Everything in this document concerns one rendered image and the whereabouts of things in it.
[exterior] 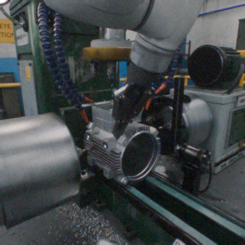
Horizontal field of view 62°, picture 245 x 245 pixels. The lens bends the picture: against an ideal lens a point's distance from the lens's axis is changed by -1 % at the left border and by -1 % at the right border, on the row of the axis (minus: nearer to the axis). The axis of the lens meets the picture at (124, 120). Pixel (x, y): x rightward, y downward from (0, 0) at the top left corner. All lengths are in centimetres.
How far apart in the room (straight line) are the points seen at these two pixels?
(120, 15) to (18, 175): 35
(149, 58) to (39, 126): 29
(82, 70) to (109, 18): 52
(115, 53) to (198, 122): 41
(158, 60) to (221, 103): 55
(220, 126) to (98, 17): 75
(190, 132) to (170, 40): 44
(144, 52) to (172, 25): 8
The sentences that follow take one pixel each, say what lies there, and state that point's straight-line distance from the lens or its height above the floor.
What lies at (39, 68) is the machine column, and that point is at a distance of 78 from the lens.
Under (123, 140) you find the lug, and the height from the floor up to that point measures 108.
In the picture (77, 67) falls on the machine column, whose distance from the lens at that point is 84.
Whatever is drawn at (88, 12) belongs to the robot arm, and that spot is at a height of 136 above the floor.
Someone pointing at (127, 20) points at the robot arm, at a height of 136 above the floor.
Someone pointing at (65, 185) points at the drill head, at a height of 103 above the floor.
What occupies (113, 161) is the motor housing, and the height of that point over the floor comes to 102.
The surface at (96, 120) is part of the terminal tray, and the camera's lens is 71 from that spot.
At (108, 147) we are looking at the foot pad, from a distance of 60.
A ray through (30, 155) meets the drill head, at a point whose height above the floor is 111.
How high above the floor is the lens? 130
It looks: 16 degrees down
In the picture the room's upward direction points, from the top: straight up
